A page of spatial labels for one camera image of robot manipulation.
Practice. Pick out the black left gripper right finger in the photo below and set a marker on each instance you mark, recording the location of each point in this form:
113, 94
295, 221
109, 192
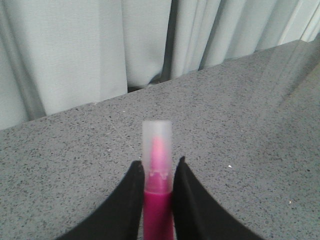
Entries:
197, 215

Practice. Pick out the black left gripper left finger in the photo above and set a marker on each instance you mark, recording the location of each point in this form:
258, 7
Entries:
118, 217

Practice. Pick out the pink marker pen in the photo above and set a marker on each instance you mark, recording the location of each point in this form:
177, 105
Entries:
158, 223

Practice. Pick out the grey curtain backdrop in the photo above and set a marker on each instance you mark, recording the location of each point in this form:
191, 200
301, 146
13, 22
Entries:
60, 54

